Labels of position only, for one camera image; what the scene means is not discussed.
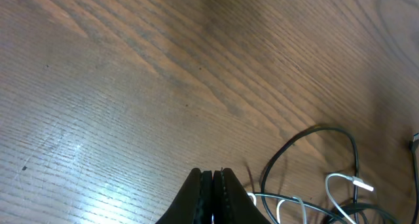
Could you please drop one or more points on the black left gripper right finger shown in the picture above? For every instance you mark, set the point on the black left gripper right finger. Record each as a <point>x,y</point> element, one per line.
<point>231,203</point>

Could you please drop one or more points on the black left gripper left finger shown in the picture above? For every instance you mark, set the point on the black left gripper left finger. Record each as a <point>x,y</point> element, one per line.
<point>193,203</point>

